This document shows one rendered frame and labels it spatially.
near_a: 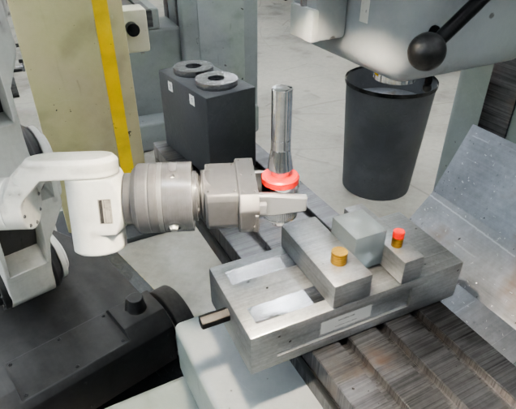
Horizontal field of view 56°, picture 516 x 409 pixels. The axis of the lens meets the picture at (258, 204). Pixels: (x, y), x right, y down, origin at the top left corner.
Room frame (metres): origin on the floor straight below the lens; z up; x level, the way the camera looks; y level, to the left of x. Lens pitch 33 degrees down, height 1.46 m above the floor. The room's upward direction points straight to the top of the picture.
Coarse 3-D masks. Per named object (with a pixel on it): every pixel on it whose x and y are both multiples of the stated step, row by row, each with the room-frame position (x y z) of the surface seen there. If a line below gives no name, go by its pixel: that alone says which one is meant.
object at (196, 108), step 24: (168, 72) 1.07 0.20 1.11; (192, 72) 1.03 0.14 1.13; (216, 72) 1.03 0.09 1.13; (168, 96) 1.06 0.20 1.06; (192, 96) 0.96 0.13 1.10; (216, 96) 0.93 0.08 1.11; (240, 96) 0.96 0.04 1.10; (168, 120) 1.07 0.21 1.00; (192, 120) 0.97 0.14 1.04; (216, 120) 0.92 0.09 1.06; (240, 120) 0.96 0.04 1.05; (192, 144) 0.97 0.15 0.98; (216, 144) 0.92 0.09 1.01; (240, 144) 0.96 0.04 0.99
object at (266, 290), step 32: (384, 224) 0.60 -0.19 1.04; (256, 256) 0.57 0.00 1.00; (288, 256) 0.57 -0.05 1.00; (384, 256) 0.54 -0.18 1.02; (416, 256) 0.52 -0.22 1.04; (448, 256) 0.57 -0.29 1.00; (224, 288) 0.50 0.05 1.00; (256, 288) 0.50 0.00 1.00; (288, 288) 0.50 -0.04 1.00; (384, 288) 0.50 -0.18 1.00; (416, 288) 0.52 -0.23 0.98; (448, 288) 0.55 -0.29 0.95; (256, 320) 0.44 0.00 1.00; (288, 320) 0.44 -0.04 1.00; (320, 320) 0.45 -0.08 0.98; (352, 320) 0.48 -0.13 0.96; (384, 320) 0.50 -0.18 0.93; (256, 352) 0.41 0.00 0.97; (288, 352) 0.43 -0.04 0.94
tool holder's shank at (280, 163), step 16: (272, 96) 0.53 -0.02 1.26; (288, 96) 0.52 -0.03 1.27; (272, 112) 0.53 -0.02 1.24; (288, 112) 0.52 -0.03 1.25; (272, 128) 0.53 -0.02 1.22; (288, 128) 0.52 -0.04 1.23; (272, 144) 0.52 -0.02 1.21; (288, 144) 0.52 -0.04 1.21; (272, 160) 0.52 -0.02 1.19; (288, 160) 0.52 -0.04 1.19
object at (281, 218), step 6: (282, 192) 0.51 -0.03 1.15; (288, 192) 0.51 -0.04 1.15; (294, 192) 0.51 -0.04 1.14; (270, 216) 0.51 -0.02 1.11; (276, 216) 0.51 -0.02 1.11; (282, 216) 0.51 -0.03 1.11; (288, 216) 0.51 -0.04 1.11; (294, 216) 0.52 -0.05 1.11; (276, 222) 0.51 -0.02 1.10; (282, 222) 0.51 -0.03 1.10
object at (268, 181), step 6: (264, 174) 0.53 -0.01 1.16; (270, 174) 0.53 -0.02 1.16; (294, 174) 0.53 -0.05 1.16; (264, 180) 0.52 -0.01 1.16; (270, 180) 0.51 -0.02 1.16; (276, 180) 0.51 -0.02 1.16; (282, 180) 0.51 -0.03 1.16; (288, 180) 0.51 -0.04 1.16; (294, 180) 0.51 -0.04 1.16; (264, 186) 0.52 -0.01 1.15; (270, 186) 0.51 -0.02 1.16; (276, 186) 0.51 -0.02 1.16; (282, 186) 0.51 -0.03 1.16; (288, 186) 0.51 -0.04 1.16; (294, 186) 0.51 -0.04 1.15
